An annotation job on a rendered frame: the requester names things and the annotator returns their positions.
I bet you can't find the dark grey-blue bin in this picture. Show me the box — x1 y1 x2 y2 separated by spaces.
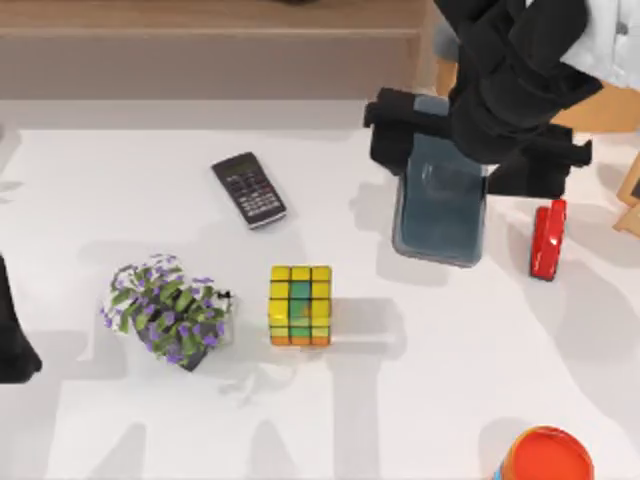
391 130 490 270

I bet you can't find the pale grey rounded box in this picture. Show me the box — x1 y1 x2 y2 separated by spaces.
414 93 452 119

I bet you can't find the red stapler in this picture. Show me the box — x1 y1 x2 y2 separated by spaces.
528 198 569 282

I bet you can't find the black calculator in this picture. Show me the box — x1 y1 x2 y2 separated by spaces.
210 151 289 232

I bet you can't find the yellow and green puzzle cube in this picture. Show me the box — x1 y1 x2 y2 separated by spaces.
268 264 334 348

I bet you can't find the wooden cabinet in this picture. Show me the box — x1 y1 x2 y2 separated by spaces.
0 0 441 102

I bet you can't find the orange cup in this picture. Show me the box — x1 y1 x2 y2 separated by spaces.
487 424 596 480

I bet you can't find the purple flower plant pot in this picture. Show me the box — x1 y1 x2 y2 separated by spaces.
98 253 237 374

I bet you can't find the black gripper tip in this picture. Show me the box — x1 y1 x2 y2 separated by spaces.
0 254 44 386

